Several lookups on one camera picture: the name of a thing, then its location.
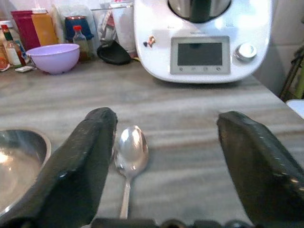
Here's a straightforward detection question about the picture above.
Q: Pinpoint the blue jar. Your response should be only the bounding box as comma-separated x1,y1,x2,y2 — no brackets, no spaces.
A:
64,16,95,43

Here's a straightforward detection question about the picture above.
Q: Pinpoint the clear plastic bag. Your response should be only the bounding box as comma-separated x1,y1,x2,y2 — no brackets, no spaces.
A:
98,9,117,44

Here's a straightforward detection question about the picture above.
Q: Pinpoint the lilac plastic bowl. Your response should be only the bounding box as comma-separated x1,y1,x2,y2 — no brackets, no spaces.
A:
26,43,80,75

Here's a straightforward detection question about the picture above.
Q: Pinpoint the black pouch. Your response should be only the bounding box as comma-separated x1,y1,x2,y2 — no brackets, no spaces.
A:
96,40,132,66

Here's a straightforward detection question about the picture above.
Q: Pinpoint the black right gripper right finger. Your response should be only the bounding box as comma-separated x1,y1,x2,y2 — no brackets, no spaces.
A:
217,111,304,228

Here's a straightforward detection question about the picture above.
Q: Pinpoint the orange carton box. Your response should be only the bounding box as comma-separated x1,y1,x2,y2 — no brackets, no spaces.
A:
31,9,59,47

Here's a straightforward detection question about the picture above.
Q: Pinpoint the small bottle with red cap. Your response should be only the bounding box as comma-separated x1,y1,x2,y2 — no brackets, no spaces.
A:
72,25,92,61

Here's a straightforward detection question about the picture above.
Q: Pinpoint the green metal frame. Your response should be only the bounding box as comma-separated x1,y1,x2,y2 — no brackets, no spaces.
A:
280,45,304,100

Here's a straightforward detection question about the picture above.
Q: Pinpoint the hot sauce bottle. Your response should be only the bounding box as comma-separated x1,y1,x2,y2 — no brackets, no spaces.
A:
1,24,26,67

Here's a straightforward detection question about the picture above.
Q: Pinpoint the shallow steel bowl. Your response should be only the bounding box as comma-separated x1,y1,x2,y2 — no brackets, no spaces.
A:
0,129,52,216

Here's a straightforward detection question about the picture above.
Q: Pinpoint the white kitchen cooking machine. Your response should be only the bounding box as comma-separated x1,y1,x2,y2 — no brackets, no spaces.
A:
133,0,274,84

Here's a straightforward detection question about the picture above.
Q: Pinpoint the red carton box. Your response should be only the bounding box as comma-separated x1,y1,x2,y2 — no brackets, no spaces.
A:
10,10,41,51

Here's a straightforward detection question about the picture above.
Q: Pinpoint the silver metal spoon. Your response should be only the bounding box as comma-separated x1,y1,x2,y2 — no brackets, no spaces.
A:
113,125,149,219

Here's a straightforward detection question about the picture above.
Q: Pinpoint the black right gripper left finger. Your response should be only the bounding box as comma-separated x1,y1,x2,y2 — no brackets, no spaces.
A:
0,107,119,228

